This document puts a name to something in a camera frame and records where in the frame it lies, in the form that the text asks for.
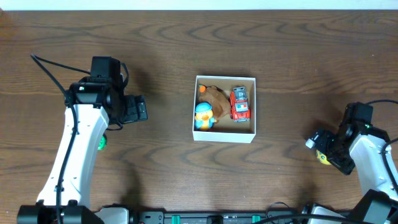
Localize yellow ball blue letters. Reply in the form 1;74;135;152
316;150;331;166

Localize green ridged disc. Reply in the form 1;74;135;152
98;134;107;151

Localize yellow duck toy blue hat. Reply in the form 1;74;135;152
194;102;216;131

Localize brown plush toy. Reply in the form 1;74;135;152
199;85;231;120

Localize red toy fire truck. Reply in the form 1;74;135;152
229;86;251;122

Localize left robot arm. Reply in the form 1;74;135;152
17;56;148;223

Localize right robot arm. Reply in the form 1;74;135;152
305;102;397;223

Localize white cardboard box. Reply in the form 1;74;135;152
192;75;256;143

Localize right black cable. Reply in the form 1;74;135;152
365;99;398;195

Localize black cable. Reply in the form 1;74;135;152
365;99;398;195
30;52;130;224

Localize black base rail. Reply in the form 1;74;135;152
93;202;371;224

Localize left black cable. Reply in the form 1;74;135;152
30;52;130;224

